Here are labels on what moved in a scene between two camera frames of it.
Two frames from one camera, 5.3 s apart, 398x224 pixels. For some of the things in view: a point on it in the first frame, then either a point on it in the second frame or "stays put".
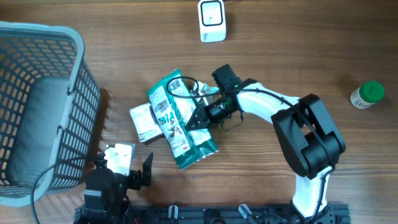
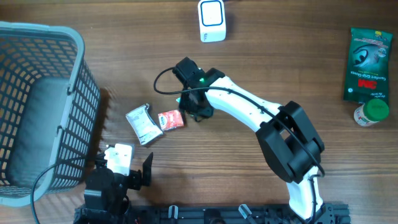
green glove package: [173, 106] -> [368, 65]
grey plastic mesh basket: [50, 104] stays put
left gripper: [147, 171] stays put
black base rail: [194, 214] stays put
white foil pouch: [145, 125] stays put
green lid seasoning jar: [367, 94] -> [372, 111]
